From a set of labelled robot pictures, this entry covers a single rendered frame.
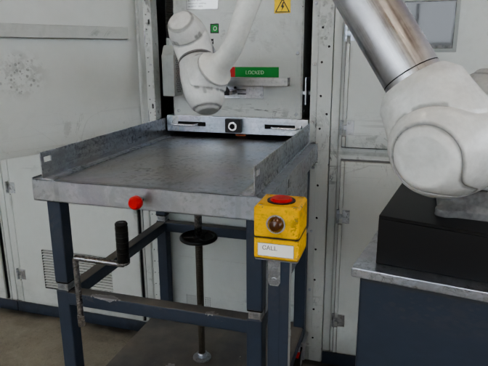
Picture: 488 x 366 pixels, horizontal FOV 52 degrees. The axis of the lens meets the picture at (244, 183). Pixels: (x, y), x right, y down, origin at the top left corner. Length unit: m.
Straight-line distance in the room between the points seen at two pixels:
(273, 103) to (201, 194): 0.73
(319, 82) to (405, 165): 0.95
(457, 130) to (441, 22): 0.92
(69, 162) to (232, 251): 0.77
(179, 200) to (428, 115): 0.61
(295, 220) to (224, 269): 1.15
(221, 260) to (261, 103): 0.62
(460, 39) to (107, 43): 1.15
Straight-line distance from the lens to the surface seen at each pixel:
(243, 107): 1.83
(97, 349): 2.20
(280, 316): 0.96
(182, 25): 1.42
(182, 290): 2.09
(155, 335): 1.90
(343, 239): 1.80
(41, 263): 2.38
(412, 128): 0.80
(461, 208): 1.04
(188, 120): 1.90
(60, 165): 1.41
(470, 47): 1.69
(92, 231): 2.17
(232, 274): 1.97
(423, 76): 0.85
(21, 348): 2.31
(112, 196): 1.25
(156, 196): 1.19
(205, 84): 1.35
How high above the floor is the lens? 1.15
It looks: 15 degrees down
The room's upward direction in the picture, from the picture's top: straight up
